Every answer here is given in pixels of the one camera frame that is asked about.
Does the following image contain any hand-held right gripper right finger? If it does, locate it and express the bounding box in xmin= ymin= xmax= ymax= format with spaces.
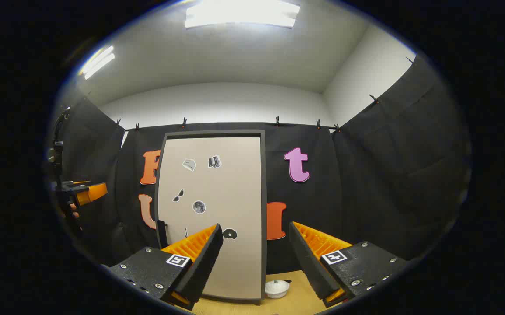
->
xmin=288 ymin=221 xmax=410 ymax=308

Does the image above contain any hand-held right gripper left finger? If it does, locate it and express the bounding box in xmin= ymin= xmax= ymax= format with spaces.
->
xmin=108 ymin=224 xmax=224 ymax=310

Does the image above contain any black cabinet door handle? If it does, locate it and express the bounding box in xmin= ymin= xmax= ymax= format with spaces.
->
xmin=157 ymin=220 xmax=168 ymax=249

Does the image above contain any beige cabinet door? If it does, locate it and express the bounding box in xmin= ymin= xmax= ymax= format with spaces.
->
xmin=158 ymin=136 xmax=262 ymax=300

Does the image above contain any dark grey cabinet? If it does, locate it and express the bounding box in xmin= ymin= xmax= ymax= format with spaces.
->
xmin=155 ymin=129 xmax=267 ymax=305

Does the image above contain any white lidded bowl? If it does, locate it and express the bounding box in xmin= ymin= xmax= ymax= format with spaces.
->
xmin=265 ymin=280 xmax=291 ymax=300

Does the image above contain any black backdrop cloth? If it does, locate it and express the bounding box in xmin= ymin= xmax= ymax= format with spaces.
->
xmin=49 ymin=55 xmax=471 ymax=274

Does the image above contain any narrow ceiling light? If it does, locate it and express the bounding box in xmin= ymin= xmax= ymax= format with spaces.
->
xmin=80 ymin=45 xmax=115 ymax=80

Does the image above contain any row of black cloth clips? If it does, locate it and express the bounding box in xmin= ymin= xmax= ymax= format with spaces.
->
xmin=115 ymin=56 xmax=414 ymax=132

